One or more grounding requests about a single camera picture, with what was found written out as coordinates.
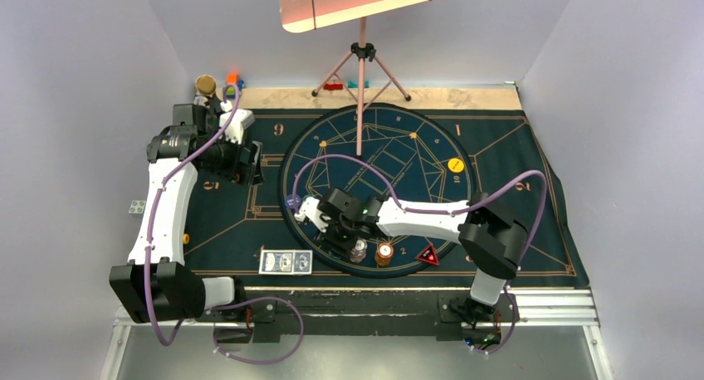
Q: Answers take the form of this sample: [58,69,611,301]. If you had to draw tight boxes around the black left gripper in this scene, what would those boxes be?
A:
[200,129,262,186]

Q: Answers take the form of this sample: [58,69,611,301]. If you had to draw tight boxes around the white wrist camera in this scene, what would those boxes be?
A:
[219,109,255,144]
[294,196,330,233]

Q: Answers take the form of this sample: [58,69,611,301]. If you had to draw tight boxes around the dark green poker mat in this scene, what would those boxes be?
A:
[184,104,589,289]

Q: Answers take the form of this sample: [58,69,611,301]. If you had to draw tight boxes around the colourful toy blocks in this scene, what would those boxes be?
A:
[224,73,244,98]

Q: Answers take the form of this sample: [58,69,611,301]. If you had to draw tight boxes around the gold round lid jar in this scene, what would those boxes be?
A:
[194,75,217,96]

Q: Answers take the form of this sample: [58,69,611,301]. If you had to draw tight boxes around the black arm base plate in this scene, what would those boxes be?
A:
[200,288,520,346]

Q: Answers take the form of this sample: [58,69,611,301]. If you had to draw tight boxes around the red toy block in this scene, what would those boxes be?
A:
[323,81,345,90]

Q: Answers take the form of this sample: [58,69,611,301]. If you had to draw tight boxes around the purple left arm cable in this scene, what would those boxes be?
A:
[143,82,306,366]

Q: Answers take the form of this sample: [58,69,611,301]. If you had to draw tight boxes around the teal toy block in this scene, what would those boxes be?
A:
[347,80,369,88]

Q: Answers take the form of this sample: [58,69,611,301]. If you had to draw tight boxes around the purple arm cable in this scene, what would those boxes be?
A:
[291,153,549,357]
[143,82,306,366]

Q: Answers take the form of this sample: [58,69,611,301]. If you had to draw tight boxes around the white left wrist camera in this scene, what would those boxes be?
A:
[219,109,255,144]

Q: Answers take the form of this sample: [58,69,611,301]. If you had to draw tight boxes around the pink tripod stand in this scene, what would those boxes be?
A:
[311,17,412,159]

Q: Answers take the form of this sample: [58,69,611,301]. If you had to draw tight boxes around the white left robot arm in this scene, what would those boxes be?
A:
[109,110,263,323]

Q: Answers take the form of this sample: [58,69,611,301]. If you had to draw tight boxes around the round dark blue mat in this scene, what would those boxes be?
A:
[271,104,480,278]

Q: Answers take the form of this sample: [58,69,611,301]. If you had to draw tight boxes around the purple white poker chip stack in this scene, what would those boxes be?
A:
[349,239,367,263]

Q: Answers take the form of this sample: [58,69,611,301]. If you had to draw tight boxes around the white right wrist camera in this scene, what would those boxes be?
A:
[294,196,330,233]

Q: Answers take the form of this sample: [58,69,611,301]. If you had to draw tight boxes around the red triangle dealer marker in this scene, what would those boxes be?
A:
[416,243,440,266]

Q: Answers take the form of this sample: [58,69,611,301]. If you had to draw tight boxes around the blue playing card deck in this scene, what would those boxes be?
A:
[258,250,313,275]

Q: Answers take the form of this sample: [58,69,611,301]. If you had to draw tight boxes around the grey toy brick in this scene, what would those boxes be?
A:
[128,200,147,216]

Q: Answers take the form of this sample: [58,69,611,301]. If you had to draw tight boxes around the blue small blind button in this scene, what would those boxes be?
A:
[284,193,302,211]

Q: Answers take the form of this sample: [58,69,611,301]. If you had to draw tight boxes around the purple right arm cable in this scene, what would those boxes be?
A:
[291,153,549,357]

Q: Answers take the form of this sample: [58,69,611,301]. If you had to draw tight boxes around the orange poker chip stack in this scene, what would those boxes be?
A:
[374,242,394,267]

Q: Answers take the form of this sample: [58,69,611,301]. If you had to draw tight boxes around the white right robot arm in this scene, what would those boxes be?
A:
[294,188,529,319]

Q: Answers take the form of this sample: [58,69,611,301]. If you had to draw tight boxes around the yellow big blind button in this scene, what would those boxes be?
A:
[447,158,466,173]

